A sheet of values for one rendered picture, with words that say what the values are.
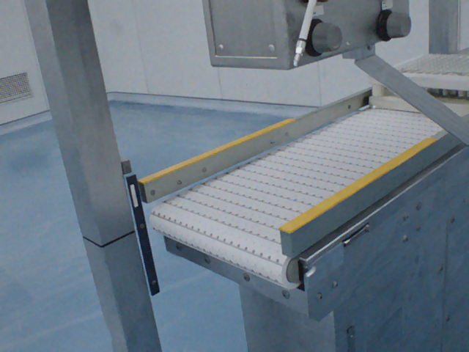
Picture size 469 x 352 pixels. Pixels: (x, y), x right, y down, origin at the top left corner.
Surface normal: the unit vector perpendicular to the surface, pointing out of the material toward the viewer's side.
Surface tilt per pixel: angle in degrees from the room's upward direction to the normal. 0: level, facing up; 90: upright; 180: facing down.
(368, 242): 90
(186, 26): 90
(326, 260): 90
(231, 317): 0
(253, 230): 0
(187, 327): 0
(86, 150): 90
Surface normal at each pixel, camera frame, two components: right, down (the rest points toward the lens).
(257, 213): -0.12, -0.93
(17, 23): 0.75, 0.15
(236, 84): -0.65, 0.35
